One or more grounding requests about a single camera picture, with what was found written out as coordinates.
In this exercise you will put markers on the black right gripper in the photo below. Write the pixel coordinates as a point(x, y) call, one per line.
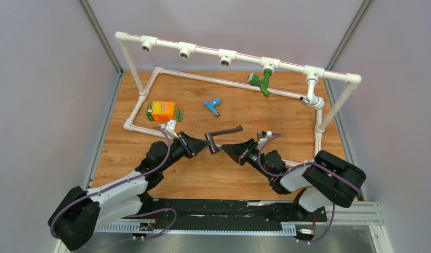
point(236, 150)

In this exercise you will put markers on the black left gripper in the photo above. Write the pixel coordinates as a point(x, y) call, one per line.
point(191, 146)

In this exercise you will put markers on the black long-handle water faucet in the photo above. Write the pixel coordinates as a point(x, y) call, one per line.
point(210, 137)

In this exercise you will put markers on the white PVC pipe frame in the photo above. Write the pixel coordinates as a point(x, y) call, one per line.
point(226, 57)

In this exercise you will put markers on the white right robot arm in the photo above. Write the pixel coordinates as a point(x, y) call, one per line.
point(324, 180)

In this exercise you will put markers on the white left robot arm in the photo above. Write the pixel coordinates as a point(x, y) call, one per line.
point(82, 212)

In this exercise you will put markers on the blue water faucet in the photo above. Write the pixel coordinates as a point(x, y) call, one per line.
point(212, 106)

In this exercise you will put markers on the green water faucet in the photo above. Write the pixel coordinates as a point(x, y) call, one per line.
point(254, 79)

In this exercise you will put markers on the white water faucet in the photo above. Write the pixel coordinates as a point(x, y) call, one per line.
point(311, 99)

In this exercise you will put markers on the orange green carton box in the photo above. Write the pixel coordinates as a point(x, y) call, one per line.
point(163, 111)

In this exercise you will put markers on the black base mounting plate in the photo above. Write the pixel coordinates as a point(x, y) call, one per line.
point(228, 215)

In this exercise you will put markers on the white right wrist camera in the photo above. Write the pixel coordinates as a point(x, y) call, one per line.
point(262, 136)

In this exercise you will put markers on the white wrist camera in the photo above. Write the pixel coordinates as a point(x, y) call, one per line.
point(169, 128)
point(262, 136)

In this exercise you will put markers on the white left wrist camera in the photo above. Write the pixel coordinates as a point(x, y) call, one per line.
point(169, 128)

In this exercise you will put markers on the aluminium frame rail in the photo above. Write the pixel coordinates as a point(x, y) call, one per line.
point(360, 213)

